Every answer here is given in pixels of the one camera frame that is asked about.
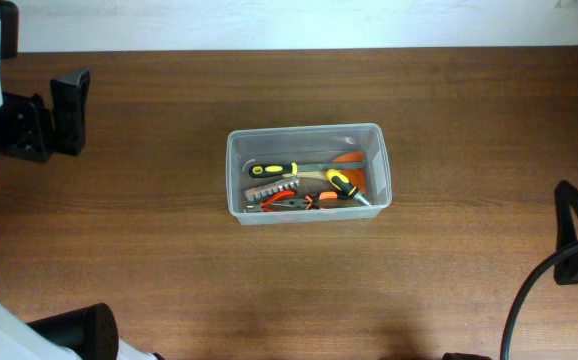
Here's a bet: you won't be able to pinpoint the file with yellow-black handle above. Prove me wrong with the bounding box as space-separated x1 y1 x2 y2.
248 162 366 179

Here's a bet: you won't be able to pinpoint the orange black needle-nose pliers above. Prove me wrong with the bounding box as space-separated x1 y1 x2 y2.
266 190 350 211

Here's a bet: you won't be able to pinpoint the orange scraper wooden handle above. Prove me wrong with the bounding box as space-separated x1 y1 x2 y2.
297 152 366 192

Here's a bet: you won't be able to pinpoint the small red-handled pliers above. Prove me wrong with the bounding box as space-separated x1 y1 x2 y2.
245 190 296 213

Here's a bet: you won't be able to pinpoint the orange socket bit holder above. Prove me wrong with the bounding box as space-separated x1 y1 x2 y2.
244 176 300 202

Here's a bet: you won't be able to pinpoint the stubby yellow-black screwdriver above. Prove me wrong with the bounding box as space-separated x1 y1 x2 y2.
326 169 371 206

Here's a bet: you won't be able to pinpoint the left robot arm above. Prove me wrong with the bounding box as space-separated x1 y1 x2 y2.
0 69 160 360

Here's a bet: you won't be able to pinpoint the clear plastic container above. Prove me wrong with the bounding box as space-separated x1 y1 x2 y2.
226 123 393 225

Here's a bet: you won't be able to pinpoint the dark object at edge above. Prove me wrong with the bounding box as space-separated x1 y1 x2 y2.
441 353 492 360

